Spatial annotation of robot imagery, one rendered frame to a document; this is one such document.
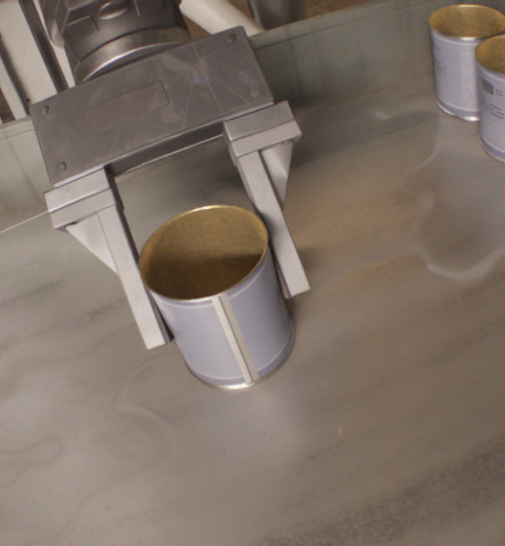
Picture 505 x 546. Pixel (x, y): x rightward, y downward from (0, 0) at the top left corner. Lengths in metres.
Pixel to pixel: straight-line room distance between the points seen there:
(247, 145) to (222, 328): 0.10
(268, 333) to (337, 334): 0.05
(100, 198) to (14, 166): 0.21
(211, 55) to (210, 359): 0.17
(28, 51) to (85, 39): 0.98
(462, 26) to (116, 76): 0.32
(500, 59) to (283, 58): 0.18
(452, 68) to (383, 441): 0.30
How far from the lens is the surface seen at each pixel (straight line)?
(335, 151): 0.50
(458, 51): 0.50
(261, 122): 0.35
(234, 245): 0.37
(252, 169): 0.35
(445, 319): 0.37
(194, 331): 0.32
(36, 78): 1.34
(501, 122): 0.46
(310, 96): 0.55
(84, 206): 0.35
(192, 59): 0.35
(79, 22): 0.31
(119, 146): 0.34
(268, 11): 1.08
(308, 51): 0.53
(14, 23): 1.30
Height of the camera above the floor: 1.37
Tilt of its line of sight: 43 degrees down
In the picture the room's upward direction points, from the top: 19 degrees counter-clockwise
